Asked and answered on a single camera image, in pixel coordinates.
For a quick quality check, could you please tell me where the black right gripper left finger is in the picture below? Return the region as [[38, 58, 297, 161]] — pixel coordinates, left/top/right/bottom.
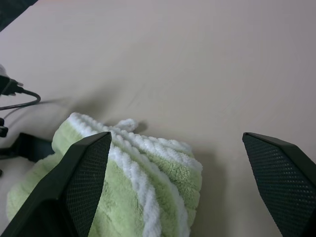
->
[[0, 131, 112, 237]]

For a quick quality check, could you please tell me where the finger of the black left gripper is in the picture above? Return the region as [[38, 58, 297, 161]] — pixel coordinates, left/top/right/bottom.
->
[[0, 132, 59, 163]]

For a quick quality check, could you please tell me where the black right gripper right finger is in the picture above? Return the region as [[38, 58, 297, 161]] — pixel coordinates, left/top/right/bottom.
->
[[241, 132, 316, 237]]

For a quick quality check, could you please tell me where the green towel with white stripes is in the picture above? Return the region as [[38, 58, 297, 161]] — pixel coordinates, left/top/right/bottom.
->
[[6, 112, 203, 237]]

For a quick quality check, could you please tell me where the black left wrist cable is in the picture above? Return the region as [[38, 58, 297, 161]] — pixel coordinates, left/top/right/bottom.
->
[[0, 76, 41, 111]]

